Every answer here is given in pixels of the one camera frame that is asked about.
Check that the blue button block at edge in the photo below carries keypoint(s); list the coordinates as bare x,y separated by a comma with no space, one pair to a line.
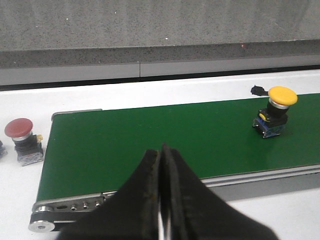
3,150

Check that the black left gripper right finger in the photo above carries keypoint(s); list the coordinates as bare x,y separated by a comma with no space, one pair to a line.
192,211

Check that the green conveyor belt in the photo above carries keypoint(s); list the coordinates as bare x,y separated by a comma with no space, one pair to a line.
96,151

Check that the grey stone countertop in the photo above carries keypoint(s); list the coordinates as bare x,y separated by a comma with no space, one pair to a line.
47,33

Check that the white conveyor back rail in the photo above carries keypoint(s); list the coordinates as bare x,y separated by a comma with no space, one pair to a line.
42,103

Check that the aluminium conveyor front rail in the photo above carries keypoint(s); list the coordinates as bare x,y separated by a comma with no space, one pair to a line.
264,183

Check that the conveyor end roller assembly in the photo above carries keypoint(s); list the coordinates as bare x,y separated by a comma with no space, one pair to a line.
53,214

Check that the dark red mushroom button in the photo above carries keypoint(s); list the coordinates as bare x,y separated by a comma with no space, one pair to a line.
27,145

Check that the black sensor on rail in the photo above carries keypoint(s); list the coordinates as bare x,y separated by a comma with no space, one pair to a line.
259,91

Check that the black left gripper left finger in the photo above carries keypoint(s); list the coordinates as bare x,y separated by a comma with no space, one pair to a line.
130,214

